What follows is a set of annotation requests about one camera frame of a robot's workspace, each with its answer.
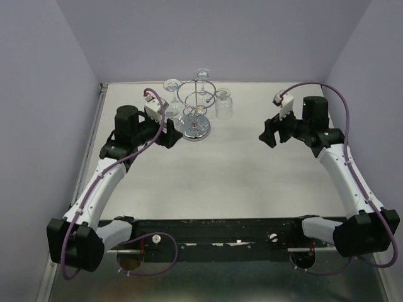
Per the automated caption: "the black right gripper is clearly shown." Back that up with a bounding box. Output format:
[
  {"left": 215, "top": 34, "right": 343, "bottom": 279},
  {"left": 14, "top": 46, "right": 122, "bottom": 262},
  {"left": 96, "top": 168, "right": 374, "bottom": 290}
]
[{"left": 259, "top": 103, "right": 311, "bottom": 148}]

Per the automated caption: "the ribbed clear wine glass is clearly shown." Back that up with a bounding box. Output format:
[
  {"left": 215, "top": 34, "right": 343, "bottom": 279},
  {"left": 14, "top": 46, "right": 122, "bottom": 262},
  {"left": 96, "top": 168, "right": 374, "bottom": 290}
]
[{"left": 215, "top": 88, "right": 233, "bottom": 120}]

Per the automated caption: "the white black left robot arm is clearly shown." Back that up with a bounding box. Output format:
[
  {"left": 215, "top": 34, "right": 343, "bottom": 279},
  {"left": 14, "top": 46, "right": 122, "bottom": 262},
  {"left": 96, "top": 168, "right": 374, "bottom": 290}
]
[{"left": 47, "top": 105, "right": 183, "bottom": 280}]

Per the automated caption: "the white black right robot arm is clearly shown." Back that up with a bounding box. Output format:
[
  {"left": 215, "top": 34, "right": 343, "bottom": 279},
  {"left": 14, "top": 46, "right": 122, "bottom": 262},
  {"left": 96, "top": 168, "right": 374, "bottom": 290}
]
[{"left": 259, "top": 93, "right": 400, "bottom": 257}]

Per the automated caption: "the chrome wine glass rack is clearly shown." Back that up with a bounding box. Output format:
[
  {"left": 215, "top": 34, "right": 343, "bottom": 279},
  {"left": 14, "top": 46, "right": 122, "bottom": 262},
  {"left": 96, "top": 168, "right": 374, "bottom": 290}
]
[{"left": 177, "top": 78, "right": 217, "bottom": 142}]

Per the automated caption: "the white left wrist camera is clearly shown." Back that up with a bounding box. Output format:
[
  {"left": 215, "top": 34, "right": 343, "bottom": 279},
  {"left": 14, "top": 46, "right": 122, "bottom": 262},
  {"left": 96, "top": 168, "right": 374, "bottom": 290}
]
[{"left": 144, "top": 94, "right": 166, "bottom": 123}]

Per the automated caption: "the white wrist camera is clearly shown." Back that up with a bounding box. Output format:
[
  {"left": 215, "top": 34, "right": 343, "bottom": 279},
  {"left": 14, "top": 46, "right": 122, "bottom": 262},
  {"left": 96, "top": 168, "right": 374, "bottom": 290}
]
[
  {"left": 273, "top": 91, "right": 294, "bottom": 120},
  {"left": 144, "top": 94, "right": 166, "bottom": 123}
]

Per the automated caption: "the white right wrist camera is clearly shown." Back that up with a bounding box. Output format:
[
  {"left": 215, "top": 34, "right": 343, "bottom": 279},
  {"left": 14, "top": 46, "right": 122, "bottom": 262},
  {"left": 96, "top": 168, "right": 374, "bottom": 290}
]
[{"left": 273, "top": 91, "right": 294, "bottom": 120}]

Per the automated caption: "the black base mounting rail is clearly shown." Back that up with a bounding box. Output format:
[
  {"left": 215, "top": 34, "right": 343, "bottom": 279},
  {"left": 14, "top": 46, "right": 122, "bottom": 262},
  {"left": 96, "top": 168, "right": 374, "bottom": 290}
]
[{"left": 112, "top": 216, "right": 335, "bottom": 263}]

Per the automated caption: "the aluminium frame extrusion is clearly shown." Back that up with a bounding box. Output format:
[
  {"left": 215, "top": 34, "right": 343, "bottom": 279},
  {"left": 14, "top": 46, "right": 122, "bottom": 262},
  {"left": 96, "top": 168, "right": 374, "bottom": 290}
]
[{"left": 35, "top": 83, "right": 109, "bottom": 301}]

